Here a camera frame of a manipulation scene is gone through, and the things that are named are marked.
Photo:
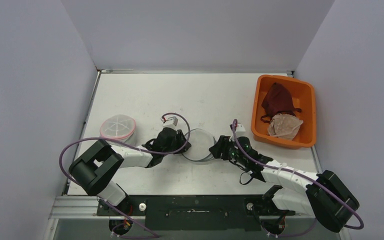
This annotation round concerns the beige lace bra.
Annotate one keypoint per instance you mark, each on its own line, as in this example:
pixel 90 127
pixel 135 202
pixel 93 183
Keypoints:
pixel 284 126

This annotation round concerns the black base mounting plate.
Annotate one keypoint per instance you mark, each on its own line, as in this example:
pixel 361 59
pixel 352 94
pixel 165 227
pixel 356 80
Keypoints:
pixel 202 212

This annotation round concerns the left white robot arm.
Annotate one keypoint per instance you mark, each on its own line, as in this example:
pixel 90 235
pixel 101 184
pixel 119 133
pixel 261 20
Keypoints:
pixel 95 168

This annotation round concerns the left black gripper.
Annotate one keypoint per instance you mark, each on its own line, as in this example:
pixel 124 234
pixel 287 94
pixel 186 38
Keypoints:
pixel 180 139

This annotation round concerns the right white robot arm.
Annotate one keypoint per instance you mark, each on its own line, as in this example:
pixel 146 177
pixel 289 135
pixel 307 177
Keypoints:
pixel 320 195

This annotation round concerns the blue-trimmed mesh laundry bag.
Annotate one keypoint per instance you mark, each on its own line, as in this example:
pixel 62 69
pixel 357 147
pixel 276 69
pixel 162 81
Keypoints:
pixel 200 140

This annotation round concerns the red bra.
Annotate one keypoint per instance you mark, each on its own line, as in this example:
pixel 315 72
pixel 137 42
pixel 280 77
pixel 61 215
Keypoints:
pixel 278 100

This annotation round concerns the pink-trimmed mesh laundry bag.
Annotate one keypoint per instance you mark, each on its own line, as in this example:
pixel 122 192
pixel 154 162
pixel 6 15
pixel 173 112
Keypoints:
pixel 120 128

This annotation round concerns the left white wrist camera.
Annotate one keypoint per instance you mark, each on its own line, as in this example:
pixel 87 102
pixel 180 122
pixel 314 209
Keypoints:
pixel 170 122

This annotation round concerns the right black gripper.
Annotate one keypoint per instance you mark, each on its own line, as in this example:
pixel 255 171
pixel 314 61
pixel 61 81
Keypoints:
pixel 224 148

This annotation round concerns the orange plastic bin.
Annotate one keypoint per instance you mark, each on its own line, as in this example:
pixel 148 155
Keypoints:
pixel 303 97

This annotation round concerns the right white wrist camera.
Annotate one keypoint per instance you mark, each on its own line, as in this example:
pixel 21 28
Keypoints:
pixel 238 129

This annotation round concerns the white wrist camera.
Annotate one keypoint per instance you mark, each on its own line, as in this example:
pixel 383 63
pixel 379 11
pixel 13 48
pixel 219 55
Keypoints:
pixel 238 129
pixel 170 122

